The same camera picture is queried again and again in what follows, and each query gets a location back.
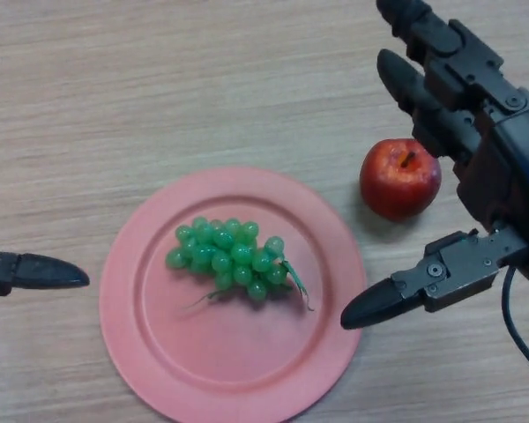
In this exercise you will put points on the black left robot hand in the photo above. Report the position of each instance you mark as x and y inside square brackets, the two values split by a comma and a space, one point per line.
[39, 273]

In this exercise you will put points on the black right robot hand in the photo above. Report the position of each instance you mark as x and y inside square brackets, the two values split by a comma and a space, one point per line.
[502, 145]

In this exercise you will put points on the green grapes bunch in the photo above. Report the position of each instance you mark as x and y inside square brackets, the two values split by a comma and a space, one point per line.
[229, 260]

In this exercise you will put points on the pink round plate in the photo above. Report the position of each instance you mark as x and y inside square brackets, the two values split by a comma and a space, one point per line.
[233, 348]

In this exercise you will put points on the red apple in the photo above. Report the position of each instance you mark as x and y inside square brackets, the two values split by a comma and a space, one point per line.
[397, 185]

